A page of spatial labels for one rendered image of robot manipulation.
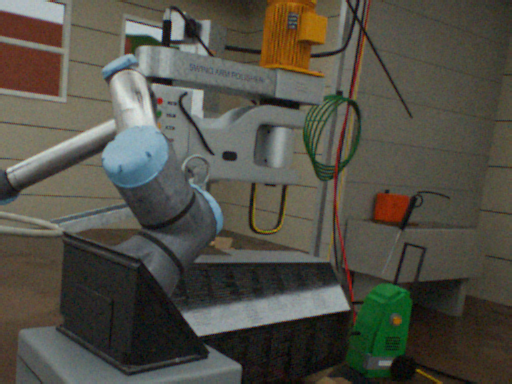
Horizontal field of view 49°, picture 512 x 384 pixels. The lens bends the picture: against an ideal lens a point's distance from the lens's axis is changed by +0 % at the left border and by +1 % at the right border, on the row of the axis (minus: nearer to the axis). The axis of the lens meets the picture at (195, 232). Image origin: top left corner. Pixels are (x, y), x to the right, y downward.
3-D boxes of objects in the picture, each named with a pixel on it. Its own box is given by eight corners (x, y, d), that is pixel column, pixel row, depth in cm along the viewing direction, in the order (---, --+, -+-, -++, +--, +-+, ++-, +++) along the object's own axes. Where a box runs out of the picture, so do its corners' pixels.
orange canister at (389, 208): (366, 222, 534) (370, 187, 530) (398, 222, 562) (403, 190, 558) (385, 225, 516) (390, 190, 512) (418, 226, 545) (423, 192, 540)
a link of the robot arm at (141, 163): (198, 205, 124) (157, 84, 184) (163, 143, 114) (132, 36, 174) (138, 235, 126) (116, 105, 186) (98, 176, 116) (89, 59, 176)
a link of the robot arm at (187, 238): (194, 282, 133) (237, 232, 139) (161, 232, 123) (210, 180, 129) (154, 266, 143) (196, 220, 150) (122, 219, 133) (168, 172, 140)
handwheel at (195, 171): (198, 187, 254) (202, 154, 252) (210, 189, 246) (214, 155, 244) (169, 185, 246) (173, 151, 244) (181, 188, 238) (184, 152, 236)
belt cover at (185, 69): (289, 113, 298) (292, 81, 295) (322, 112, 277) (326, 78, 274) (122, 87, 248) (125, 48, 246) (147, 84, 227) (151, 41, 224)
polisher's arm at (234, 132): (271, 202, 299) (282, 108, 292) (299, 207, 279) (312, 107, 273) (147, 195, 261) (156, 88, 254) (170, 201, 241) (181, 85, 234)
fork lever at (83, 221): (188, 196, 271) (186, 186, 270) (209, 200, 255) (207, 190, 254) (49, 229, 239) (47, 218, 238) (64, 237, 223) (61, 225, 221)
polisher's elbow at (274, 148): (245, 164, 283) (249, 125, 281) (271, 166, 296) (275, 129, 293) (272, 167, 269) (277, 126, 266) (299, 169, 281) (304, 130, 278)
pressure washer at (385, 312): (384, 361, 395) (402, 240, 383) (415, 382, 362) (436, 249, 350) (339, 360, 387) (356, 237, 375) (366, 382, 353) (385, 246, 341)
